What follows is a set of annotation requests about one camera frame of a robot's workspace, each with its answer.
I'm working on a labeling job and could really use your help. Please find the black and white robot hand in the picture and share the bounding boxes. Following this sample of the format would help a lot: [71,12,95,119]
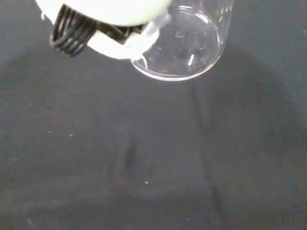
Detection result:
[33,0,171,61]

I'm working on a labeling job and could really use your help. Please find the black bench cloth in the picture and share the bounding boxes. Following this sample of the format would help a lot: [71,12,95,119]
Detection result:
[0,0,307,230]

